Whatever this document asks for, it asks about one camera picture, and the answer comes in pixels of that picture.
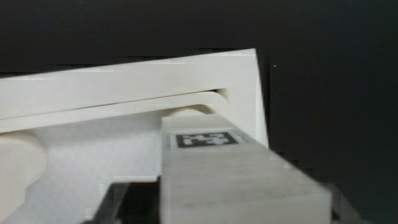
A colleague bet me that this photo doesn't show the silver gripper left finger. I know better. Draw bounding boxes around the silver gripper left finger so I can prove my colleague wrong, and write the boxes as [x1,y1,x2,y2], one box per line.
[82,182,160,224]

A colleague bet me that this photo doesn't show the white leg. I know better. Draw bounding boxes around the white leg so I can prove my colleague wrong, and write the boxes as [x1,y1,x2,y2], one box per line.
[0,132,46,222]
[160,114,332,224]

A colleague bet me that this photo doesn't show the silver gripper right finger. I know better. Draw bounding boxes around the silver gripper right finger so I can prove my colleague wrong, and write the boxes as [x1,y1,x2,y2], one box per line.
[327,184,373,224]

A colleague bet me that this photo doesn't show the white desk top tray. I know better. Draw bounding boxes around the white desk top tray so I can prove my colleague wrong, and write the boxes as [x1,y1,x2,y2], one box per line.
[0,50,268,224]

